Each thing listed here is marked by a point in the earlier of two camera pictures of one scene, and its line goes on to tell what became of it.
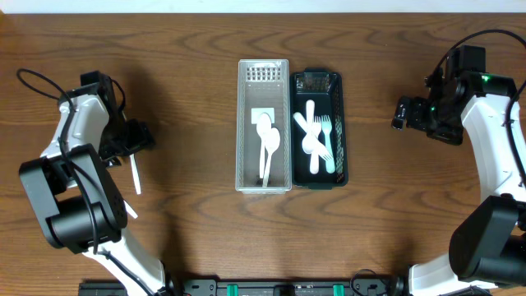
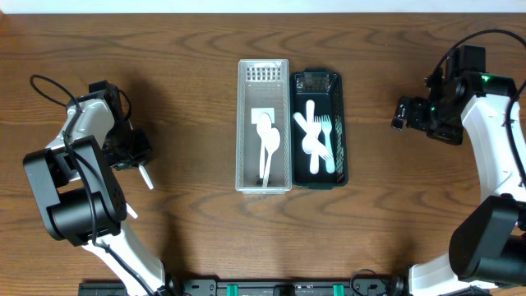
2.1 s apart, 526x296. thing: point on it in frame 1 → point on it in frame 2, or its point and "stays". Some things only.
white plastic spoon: [272, 141] stays
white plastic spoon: [130, 210] stays
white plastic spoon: [264, 127] stays
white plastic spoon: [136, 174] → [146, 176]
